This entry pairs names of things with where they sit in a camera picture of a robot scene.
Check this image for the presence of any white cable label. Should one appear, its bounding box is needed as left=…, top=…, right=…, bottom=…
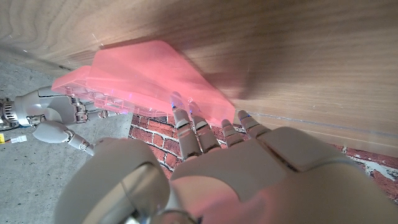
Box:
left=0, top=133, right=28, bottom=144

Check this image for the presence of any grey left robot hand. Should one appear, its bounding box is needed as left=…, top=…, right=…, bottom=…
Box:
left=54, top=91, right=398, bottom=224

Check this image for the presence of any brick print backdrop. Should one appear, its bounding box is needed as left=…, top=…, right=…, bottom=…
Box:
left=127, top=113, right=398, bottom=205

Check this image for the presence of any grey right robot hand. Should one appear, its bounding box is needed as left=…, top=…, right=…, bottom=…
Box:
left=14, top=86, right=125, bottom=156

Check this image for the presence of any pink translucent pencil case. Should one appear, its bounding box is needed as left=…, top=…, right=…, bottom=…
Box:
left=51, top=39, right=236, bottom=128

